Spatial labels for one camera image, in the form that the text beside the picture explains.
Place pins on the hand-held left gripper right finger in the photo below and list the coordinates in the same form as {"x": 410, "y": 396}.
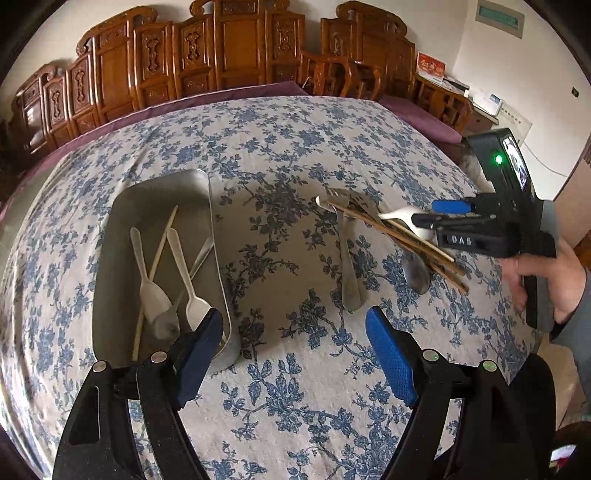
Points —
{"x": 392, "y": 357}

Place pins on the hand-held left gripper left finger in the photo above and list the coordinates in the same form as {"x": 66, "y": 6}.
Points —
{"x": 198, "y": 355}

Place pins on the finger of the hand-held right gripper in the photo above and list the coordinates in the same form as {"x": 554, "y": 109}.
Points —
{"x": 450, "y": 206}
{"x": 438, "y": 222}

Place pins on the white plastic fork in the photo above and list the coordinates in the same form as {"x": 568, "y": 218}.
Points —
{"x": 401, "y": 213}

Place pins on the metal spoon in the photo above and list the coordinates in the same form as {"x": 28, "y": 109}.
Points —
{"x": 166, "y": 325}
{"x": 418, "y": 277}

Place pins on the dark brown chopstick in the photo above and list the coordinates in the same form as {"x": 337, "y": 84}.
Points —
{"x": 443, "y": 272}
{"x": 392, "y": 230}

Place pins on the white plastic spoon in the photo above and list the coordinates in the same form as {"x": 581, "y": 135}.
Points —
{"x": 154, "y": 300}
{"x": 182, "y": 263}

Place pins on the metal fork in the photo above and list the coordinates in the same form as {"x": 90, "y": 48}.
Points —
{"x": 350, "y": 277}

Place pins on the light wooden chopstick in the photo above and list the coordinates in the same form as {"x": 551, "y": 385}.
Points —
{"x": 159, "y": 258}

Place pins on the white plastic knife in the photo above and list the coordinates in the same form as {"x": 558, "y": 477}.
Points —
{"x": 325, "y": 201}

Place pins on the metal tray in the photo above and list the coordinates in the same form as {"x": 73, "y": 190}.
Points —
{"x": 152, "y": 207}

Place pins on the person's right forearm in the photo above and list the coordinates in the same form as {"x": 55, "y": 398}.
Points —
{"x": 577, "y": 332}

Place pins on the person's right hand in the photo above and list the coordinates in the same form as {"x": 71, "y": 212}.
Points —
{"x": 572, "y": 286}

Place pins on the wooden side table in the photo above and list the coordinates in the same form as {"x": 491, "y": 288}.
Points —
{"x": 480, "y": 122}

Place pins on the small white box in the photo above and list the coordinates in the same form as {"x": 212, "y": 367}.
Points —
{"x": 491, "y": 102}

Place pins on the purple armchair cushion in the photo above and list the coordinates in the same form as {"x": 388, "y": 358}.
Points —
{"x": 425, "y": 120}

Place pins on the red card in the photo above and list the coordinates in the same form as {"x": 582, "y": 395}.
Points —
{"x": 430, "y": 68}

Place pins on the blue floral tablecloth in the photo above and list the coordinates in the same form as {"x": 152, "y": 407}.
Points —
{"x": 295, "y": 138}

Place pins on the carved wooden armchair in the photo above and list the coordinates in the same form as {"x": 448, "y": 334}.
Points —
{"x": 369, "y": 55}

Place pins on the carved wooden bench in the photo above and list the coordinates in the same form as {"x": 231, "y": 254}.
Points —
{"x": 138, "y": 69}

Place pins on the white wall panel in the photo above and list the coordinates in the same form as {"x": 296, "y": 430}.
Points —
{"x": 515, "y": 122}

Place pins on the green wall panel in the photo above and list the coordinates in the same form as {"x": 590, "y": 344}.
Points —
{"x": 501, "y": 18}

